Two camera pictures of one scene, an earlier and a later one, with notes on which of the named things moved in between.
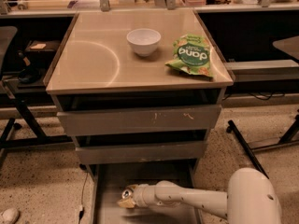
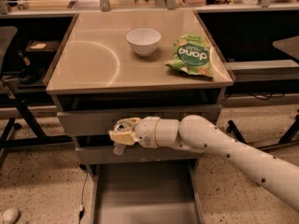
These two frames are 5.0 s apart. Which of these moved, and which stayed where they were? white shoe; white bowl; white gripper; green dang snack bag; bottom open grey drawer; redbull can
Moved: redbull can; white gripper
Stayed: green dang snack bag; white shoe; bottom open grey drawer; white bowl
